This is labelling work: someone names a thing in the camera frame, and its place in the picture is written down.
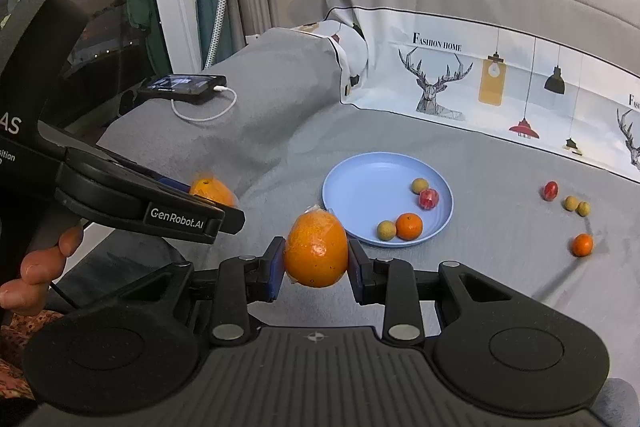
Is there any blue round plate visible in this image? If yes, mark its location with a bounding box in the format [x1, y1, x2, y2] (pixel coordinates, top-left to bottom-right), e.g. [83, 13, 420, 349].
[321, 152, 454, 248]

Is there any grey deer print sofa cover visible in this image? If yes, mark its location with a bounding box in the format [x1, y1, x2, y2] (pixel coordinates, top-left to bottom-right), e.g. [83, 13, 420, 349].
[100, 0, 639, 426]

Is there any green longan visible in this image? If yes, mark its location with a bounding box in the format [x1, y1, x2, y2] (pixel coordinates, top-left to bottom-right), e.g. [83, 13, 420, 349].
[376, 220, 397, 242]
[576, 200, 591, 217]
[563, 196, 579, 212]
[410, 178, 430, 195]

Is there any orange mandarin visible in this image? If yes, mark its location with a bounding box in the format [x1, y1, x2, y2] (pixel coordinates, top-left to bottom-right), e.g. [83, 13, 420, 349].
[570, 233, 594, 258]
[395, 212, 423, 242]

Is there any person left hand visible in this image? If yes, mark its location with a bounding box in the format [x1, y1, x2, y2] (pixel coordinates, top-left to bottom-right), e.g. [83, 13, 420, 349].
[0, 227, 84, 317]

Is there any green longan front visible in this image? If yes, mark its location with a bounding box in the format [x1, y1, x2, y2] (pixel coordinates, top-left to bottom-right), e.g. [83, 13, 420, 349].
[376, 220, 397, 242]

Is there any orange fruit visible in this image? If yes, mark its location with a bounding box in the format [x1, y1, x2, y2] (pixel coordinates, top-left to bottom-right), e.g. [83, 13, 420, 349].
[189, 176, 236, 207]
[283, 206, 348, 288]

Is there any white charging cable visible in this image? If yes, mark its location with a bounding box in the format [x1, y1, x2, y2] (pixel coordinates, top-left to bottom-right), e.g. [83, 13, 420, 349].
[170, 84, 239, 124]

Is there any red fruit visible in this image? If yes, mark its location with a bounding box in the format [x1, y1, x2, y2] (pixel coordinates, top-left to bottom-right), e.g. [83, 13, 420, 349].
[418, 188, 439, 210]
[541, 181, 559, 202]

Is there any black smartphone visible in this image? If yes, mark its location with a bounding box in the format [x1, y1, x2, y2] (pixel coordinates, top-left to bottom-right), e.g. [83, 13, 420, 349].
[137, 74, 227, 105]

